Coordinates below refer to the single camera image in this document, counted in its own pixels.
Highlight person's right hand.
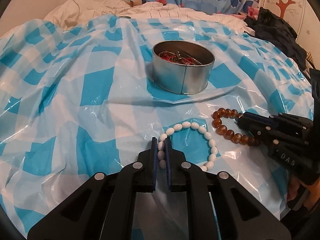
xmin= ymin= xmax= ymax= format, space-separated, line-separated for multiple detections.
xmin=286 ymin=176 xmax=308 ymax=203

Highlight white oval bead bracelet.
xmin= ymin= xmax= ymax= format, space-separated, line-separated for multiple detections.
xmin=157 ymin=121 xmax=218 ymax=178

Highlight black garment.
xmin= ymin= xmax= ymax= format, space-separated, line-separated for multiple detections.
xmin=243 ymin=7 xmax=308 ymax=69

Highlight round metal tin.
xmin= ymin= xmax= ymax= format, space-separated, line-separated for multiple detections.
xmin=152 ymin=40 xmax=215 ymax=95

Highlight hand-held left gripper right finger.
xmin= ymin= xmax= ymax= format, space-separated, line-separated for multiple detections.
xmin=164 ymin=136 xmax=292 ymax=240

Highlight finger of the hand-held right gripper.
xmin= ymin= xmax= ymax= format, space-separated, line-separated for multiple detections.
xmin=254 ymin=127 xmax=309 ymax=155
xmin=236 ymin=112 xmax=314 ymax=133

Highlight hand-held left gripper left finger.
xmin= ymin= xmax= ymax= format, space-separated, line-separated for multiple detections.
xmin=27 ymin=137 xmax=158 ymax=240

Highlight white duvet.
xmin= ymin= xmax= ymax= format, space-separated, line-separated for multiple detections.
xmin=44 ymin=0 xmax=256 ymax=35

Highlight blue checked plastic sheet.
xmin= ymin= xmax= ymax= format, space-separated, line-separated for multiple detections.
xmin=0 ymin=14 xmax=316 ymax=240

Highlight jewelry heap inside tin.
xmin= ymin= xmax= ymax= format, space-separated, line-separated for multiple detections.
xmin=159 ymin=50 xmax=201 ymax=66

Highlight brown glass bead bracelet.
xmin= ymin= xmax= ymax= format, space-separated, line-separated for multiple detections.
xmin=211 ymin=107 xmax=261 ymax=146

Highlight pink cloth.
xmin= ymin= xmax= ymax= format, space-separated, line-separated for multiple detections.
xmin=234 ymin=6 xmax=261 ymax=21

